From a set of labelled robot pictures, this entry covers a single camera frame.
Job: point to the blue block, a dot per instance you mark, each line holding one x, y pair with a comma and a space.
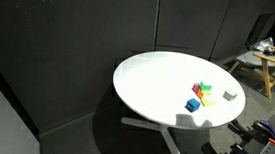
192, 105

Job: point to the pink block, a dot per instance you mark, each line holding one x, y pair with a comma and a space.
195, 87

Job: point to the orange block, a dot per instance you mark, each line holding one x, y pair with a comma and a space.
200, 93

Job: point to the green block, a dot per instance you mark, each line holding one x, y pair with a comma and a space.
205, 87

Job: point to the yellow block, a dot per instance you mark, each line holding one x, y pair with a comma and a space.
208, 100

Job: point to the white block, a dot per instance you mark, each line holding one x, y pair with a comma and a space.
229, 95

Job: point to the round white table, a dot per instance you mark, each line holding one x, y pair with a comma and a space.
157, 85

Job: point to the wooden armchair grey cushion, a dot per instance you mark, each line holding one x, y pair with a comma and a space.
260, 65

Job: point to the clear plastic bag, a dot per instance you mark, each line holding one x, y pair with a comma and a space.
265, 46

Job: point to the upper purple orange clamp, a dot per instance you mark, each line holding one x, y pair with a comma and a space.
261, 130

